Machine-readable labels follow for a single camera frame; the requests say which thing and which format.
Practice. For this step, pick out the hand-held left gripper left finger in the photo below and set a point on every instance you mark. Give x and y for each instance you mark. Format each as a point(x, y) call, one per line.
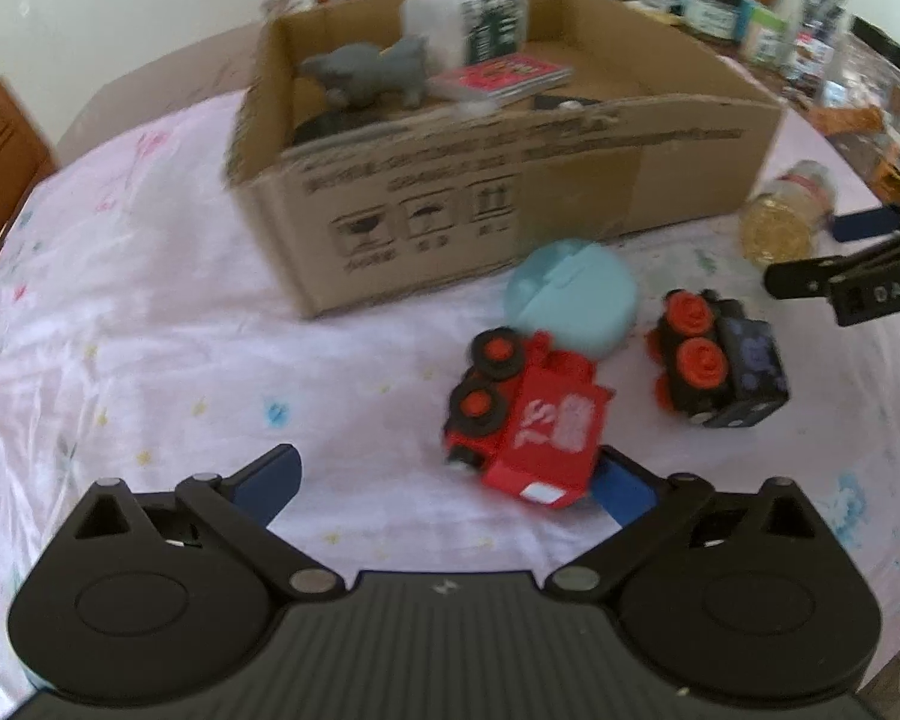
point(270, 480)

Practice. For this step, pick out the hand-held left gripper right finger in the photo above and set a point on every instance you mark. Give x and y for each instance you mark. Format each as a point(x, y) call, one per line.
point(626, 495)

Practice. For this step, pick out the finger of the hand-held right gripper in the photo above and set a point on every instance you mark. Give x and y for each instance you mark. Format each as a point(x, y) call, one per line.
point(802, 277)
point(866, 223)

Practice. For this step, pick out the capsule bottle with silver lid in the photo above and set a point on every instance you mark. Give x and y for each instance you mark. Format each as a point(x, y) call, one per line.
point(772, 225)

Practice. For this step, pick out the red toy train engine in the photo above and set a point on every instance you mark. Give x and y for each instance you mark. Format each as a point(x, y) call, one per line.
point(547, 427)

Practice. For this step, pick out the cardboard box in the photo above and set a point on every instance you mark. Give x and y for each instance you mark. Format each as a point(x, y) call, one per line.
point(435, 240)

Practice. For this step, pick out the pink card box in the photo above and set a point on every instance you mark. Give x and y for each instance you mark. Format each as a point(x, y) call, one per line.
point(495, 79)

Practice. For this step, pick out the grey toy dog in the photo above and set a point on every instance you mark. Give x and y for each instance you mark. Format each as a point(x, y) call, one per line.
point(367, 71)

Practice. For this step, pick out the white plastic box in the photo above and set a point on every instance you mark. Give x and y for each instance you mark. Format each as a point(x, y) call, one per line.
point(435, 22)

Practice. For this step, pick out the black toy train car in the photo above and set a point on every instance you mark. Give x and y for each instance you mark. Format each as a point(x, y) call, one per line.
point(742, 360)

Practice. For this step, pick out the large clear jar black lid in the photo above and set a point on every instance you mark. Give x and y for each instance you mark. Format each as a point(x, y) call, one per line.
point(881, 105)

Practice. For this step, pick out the bunch of sachets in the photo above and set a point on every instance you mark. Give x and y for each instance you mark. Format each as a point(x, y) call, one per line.
point(817, 22)

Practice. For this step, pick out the teal round case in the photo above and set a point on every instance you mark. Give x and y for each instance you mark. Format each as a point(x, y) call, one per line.
point(570, 292)

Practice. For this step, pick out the green lid bottle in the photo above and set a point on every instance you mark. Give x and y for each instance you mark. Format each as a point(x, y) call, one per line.
point(765, 34)

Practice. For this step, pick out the small jar black lid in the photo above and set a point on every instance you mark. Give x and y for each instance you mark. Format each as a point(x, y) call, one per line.
point(712, 15)

